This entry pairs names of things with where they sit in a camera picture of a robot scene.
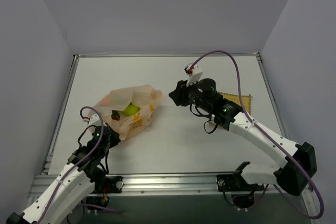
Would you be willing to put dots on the yellow bamboo mat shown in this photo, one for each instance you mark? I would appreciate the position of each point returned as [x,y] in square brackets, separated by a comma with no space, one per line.
[242,100]

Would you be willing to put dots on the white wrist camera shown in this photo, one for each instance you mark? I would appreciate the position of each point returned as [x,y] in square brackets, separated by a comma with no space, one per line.
[93,121]
[194,72]

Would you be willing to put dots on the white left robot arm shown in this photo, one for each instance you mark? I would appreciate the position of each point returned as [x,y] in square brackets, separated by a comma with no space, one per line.
[78,178]

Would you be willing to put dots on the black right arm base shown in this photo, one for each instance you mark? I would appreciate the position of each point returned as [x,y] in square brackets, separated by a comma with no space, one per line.
[238,193]

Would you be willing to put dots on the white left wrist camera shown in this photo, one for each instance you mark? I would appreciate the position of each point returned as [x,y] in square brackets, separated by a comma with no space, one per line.
[93,121]

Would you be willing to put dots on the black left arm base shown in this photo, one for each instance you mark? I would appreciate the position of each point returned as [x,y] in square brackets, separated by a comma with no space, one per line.
[109,185]

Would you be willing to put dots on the green fake pear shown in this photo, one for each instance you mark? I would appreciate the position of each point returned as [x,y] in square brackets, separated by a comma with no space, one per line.
[130,110]

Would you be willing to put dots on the red lychee bunch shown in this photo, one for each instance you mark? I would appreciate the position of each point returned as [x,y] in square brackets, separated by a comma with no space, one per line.
[115,115]

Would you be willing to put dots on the orange green fake mango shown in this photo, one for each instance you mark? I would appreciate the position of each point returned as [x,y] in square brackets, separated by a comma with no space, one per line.
[105,101]

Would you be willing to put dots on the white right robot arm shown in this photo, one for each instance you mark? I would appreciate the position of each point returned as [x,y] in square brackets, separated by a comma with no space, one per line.
[295,163]

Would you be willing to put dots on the translucent banana print plastic bag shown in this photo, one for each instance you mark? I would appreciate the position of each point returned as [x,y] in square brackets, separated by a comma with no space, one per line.
[145,97]

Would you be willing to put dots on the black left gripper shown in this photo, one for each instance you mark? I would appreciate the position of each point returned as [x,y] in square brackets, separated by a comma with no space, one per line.
[113,138]

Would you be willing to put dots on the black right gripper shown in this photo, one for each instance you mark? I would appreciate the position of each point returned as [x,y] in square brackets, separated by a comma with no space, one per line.
[184,94]

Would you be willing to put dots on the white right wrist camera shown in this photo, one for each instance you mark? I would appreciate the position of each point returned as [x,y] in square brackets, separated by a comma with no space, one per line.
[194,72]

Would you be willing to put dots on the aluminium table frame rail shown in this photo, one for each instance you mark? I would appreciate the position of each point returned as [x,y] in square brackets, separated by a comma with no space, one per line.
[175,153]

